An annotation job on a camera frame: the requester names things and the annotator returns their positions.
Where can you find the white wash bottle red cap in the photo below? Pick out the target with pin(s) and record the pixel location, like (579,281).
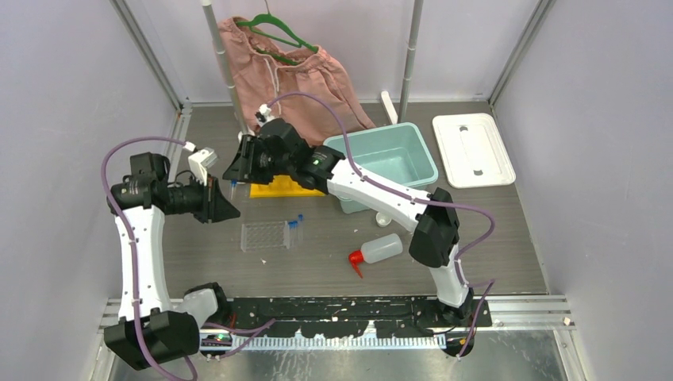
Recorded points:
(375,251)

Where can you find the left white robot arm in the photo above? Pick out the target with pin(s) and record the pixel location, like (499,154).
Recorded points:
(148,324)

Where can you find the white bin lid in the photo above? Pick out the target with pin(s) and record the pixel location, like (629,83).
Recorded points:
(472,151)

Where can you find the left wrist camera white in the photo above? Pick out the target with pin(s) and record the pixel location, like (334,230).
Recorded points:
(200,161)

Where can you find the clear acrylic tube rack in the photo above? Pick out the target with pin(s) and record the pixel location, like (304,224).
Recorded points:
(265,235)

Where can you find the teal plastic bin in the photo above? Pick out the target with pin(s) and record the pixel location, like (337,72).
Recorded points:
(396,152)

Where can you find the small white cup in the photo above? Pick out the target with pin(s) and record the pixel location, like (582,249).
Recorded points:
(382,220)

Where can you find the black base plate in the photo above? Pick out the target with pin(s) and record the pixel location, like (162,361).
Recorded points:
(339,317)

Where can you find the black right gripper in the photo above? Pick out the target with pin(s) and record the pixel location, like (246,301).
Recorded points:
(243,167)

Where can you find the blue capped tube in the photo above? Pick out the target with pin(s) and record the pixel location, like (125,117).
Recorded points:
(292,233)
(232,189)

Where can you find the white rack foot right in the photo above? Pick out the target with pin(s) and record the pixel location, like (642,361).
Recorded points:
(389,107)

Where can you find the metal rack pole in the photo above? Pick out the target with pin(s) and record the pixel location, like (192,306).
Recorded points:
(410,59)
(223,64)

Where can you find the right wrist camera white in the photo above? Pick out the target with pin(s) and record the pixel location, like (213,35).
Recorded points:
(264,114)

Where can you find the pink shorts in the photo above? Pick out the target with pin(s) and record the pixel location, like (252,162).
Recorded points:
(318,97)

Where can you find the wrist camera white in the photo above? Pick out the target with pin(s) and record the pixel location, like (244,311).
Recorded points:
(200,161)
(264,114)

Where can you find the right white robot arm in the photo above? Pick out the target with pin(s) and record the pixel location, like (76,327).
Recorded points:
(430,218)

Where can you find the right metal rack pole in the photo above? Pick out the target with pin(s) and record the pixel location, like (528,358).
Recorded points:
(410,59)

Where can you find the left metal rack pole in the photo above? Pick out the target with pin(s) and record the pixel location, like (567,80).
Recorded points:
(223,64)

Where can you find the yellow test tube rack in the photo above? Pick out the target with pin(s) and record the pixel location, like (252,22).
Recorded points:
(282,186)

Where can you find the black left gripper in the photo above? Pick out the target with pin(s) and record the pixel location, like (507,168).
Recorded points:
(221,207)

